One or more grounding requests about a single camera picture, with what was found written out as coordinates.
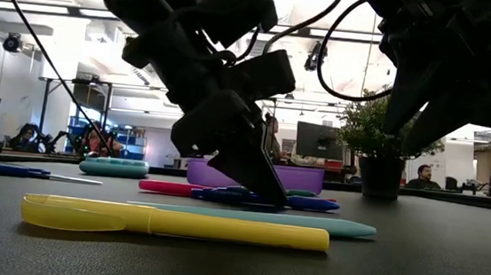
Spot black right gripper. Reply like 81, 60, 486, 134
349, 0, 491, 163

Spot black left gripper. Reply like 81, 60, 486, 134
111, 20, 303, 208

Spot purple plastic pencil box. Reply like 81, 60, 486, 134
186, 156, 327, 198

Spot yellow highlighter pen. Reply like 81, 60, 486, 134
19, 192, 333, 255

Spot pink marker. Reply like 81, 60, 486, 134
138, 178, 207, 199

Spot blue marker with red tip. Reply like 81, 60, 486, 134
189, 185, 342, 215

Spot teal pen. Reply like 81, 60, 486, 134
125, 200, 379, 241

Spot blue handled scissors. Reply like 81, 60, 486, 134
0, 163, 104, 186

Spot small plant in black pot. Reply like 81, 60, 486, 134
331, 85, 451, 207

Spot black computer monitor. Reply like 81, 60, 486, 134
294, 121, 346, 162

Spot blue storage shelving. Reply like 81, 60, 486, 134
65, 115, 149, 161

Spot black ceiling spotlight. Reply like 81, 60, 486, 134
303, 40, 329, 74
2, 31, 25, 55

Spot teal oval case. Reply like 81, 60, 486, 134
77, 154, 151, 182

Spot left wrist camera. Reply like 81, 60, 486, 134
219, 44, 299, 113

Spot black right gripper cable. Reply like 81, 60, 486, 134
314, 0, 404, 106

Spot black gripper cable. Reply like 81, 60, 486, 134
314, 0, 404, 106
252, 0, 344, 61

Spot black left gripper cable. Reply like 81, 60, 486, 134
252, 0, 344, 61

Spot black background rig frame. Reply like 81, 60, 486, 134
32, 74, 114, 158

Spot taut black left arm cable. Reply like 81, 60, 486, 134
0, 0, 123, 157

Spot black overhead frame beam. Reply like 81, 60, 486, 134
0, 0, 398, 46

